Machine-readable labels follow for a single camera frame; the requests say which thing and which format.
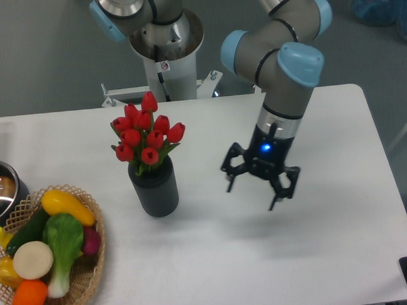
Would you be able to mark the dark green cucumber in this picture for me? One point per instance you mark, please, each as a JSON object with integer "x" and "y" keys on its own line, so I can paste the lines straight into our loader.
{"x": 31, "y": 231}

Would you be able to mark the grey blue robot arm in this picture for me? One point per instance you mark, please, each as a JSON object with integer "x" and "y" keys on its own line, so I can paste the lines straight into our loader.
{"x": 279, "y": 61}

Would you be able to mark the yellow banana tip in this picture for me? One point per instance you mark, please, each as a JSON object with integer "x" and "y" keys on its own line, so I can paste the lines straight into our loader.
{"x": 5, "y": 238}

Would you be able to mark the yellow squash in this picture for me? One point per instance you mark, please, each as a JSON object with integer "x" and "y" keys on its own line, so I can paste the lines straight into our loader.
{"x": 59, "y": 201}

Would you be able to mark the cream round radish slice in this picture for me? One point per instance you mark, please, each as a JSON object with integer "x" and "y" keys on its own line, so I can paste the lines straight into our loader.
{"x": 33, "y": 260}

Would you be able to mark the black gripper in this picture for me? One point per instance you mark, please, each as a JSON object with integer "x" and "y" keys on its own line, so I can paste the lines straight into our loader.
{"x": 265, "y": 158}

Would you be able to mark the red tulip bouquet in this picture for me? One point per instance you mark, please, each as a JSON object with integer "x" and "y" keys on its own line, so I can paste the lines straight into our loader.
{"x": 145, "y": 140}

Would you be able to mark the woven wicker basket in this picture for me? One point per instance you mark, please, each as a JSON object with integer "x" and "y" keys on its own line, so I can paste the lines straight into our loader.
{"x": 86, "y": 272}

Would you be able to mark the purple red onion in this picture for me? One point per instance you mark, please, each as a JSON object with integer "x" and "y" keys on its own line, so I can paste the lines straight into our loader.
{"x": 92, "y": 241}

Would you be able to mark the green bok choy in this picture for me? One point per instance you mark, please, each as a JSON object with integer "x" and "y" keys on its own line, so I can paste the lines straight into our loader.
{"x": 64, "y": 235}

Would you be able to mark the orange fruit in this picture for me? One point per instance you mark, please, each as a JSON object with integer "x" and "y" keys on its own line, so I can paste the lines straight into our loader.
{"x": 30, "y": 292}

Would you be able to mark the yellow bell pepper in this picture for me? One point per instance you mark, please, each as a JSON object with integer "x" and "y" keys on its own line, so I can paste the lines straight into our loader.
{"x": 8, "y": 275}

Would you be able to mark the blue plastic bag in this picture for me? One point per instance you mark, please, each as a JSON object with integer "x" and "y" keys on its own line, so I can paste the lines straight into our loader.
{"x": 382, "y": 13}

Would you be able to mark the dark grey ribbed vase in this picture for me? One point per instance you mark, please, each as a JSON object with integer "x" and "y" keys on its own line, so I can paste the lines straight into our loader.
{"x": 157, "y": 191}

